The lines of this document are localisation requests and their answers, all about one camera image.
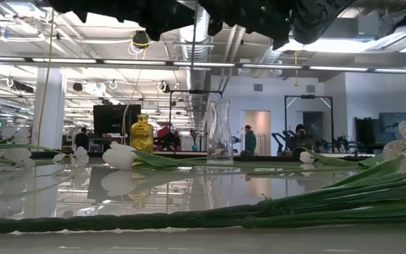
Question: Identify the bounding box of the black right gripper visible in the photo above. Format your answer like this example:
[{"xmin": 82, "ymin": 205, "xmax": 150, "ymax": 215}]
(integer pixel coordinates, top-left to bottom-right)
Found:
[{"xmin": 199, "ymin": 0, "xmax": 294, "ymax": 50}]

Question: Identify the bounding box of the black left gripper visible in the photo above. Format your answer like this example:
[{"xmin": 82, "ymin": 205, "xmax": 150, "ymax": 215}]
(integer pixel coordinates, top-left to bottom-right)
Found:
[{"xmin": 49, "ymin": 0, "xmax": 195, "ymax": 42}]

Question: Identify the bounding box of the yellow glass vase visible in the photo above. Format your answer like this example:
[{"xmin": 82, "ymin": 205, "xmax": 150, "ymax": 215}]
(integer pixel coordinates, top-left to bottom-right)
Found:
[{"xmin": 130, "ymin": 114, "xmax": 154, "ymax": 155}]

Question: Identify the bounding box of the clear glass vase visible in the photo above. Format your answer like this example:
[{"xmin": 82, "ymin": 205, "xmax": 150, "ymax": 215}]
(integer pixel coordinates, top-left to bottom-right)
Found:
[{"xmin": 206, "ymin": 99, "xmax": 235, "ymax": 165}]

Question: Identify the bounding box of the large white tulip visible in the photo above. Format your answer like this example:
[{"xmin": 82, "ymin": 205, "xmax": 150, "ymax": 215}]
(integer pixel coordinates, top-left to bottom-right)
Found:
[{"xmin": 101, "ymin": 141, "xmax": 295, "ymax": 171}]

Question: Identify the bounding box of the small white tulip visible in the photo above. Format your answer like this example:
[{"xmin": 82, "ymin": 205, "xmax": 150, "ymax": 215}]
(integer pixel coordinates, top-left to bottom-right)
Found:
[{"xmin": 299, "ymin": 147, "xmax": 379, "ymax": 169}]

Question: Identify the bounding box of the white blossom spray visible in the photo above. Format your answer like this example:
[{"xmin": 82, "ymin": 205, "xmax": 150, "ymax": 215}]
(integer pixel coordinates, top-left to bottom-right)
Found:
[{"xmin": 0, "ymin": 126, "xmax": 91, "ymax": 174}]

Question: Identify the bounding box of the white veined flower bunch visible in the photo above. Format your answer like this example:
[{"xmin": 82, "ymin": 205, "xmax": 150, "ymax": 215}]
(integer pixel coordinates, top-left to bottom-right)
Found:
[{"xmin": 0, "ymin": 120, "xmax": 406, "ymax": 236}]

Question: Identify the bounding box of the blue vase with flower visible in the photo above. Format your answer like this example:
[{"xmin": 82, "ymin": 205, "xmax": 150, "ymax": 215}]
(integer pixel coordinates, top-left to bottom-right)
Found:
[{"xmin": 190, "ymin": 128, "xmax": 199, "ymax": 152}]

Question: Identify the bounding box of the long light bar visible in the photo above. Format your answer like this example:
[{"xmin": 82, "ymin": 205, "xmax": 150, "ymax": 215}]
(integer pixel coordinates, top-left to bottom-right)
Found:
[{"xmin": 0, "ymin": 56, "xmax": 406, "ymax": 75}]

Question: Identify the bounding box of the pale door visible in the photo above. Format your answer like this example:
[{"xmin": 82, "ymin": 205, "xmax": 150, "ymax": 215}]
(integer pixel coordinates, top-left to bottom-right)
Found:
[{"xmin": 244, "ymin": 110, "xmax": 272, "ymax": 157}]

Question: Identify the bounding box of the black monitor screen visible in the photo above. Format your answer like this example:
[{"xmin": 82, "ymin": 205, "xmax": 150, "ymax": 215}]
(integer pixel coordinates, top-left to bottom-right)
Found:
[{"xmin": 93, "ymin": 104, "xmax": 142, "ymax": 135}]

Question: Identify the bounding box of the person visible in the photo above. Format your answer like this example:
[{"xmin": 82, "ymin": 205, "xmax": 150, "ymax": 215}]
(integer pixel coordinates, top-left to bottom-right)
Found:
[
  {"xmin": 244, "ymin": 124, "xmax": 257, "ymax": 156},
  {"xmin": 75, "ymin": 126, "xmax": 90, "ymax": 151},
  {"xmin": 289, "ymin": 123, "xmax": 316, "ymax": 152}
]

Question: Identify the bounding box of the white column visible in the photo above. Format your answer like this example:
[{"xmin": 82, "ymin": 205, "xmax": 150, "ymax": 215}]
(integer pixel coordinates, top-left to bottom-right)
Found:
[{"xmin": 32, "ymin": 67, "xmax": 66, "ymax": 151}]

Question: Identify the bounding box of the black ceiling camera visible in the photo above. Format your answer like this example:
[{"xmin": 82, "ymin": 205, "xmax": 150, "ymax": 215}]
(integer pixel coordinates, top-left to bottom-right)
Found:
[{"xmin": 132, "ymin": 30, "xmax": 150, "ymax": 49}]

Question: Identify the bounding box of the silver ribbed air duct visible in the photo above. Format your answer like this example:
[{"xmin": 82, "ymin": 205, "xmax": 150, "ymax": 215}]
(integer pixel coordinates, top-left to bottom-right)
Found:
[{"xmin": 178, "ymin": 6, "xmax": 213, "ymax": 131}]

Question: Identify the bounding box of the silver smooth air duct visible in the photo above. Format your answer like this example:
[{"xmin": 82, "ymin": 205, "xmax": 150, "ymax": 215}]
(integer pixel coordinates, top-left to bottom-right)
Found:
[{"xmin": 255, "ymin": 37, "xmax": 295, "ymax": 66}]

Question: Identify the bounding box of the black metal frame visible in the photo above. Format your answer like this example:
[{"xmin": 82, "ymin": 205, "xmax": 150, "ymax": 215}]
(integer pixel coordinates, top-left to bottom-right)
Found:
[
  {"xmin": 169, "ymin": 90, "xmax": 224, "ymax": 152},
  {"xmin": 284, "ymin": 94, "xmax": 334, "ymax": 153}
]

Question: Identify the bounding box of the grey wall monitor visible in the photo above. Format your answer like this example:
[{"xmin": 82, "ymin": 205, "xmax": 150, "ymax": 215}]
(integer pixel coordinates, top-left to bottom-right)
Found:
[{"xmin": 379, "ymin": 112, "xmax": 406, "ymax": 134}]

